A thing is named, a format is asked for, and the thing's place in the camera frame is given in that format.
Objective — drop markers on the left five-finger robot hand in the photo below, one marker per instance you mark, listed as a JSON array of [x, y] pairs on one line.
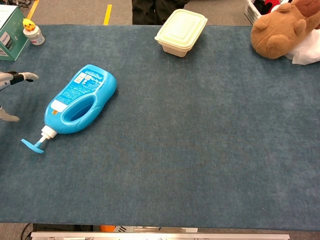
[[25, 75]]

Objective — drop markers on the blue detergent pump bottle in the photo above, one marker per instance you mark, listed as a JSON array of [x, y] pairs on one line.
[[100, 100]]

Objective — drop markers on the small bottle with duck cap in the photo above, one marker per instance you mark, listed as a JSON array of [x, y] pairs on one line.
[[36, 36]]

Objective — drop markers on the green cardboard product box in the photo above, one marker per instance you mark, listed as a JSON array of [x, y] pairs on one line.
[[13, 32]]

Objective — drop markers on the orange floor tape strip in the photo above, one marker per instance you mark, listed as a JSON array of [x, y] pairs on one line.
[[33, 10]]

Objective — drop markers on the yellow floor tape strip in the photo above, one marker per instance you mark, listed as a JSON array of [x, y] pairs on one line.
[[108, 15]]

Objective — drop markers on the person in black trousers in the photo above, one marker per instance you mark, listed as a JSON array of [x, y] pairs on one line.
[[147, 12]]

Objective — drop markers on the cream plastic lunch box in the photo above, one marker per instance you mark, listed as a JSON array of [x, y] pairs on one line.
[[181, 30]]

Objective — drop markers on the orange object under table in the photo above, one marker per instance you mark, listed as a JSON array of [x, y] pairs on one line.
[[107, 228]]

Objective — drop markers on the blue felt table cloth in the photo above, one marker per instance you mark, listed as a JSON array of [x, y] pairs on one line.
[[187, 137]]

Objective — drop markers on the white cardboard storage box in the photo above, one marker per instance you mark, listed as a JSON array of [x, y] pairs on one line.
[[251, 11]]

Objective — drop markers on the brown plush toy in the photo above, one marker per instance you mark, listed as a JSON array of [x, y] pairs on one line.
[[277, 35]]

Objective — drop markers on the red and black plush toy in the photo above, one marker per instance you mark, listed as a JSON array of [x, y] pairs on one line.
[[271, 3]]

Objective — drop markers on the white plastic bag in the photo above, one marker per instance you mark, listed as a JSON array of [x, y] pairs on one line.
[[307, 50]]

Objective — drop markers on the aluminium profile rail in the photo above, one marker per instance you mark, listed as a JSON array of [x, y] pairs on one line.
[[160, 236]]

